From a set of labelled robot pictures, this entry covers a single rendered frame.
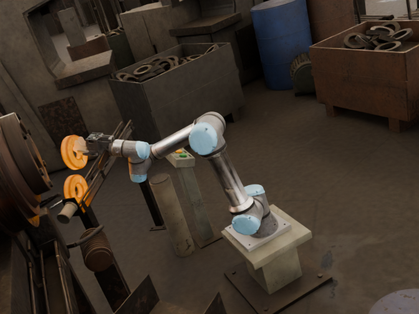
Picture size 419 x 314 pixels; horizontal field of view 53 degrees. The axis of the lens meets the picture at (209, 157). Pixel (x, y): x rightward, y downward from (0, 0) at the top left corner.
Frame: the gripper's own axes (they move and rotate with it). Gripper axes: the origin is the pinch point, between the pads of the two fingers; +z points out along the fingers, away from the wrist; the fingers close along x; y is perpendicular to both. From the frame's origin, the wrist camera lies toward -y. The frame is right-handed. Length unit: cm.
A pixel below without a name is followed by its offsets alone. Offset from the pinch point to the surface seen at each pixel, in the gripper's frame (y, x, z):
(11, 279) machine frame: -1, 77, -19
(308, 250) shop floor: -66, -27, -112
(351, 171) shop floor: -57, -103, -141
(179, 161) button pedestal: -22, -36, -40
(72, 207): -24.8, 10.7, -0.7
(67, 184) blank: -16.9, 4.5, 3.4
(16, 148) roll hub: 30, 56, -15
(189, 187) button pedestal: -44, -43, -43
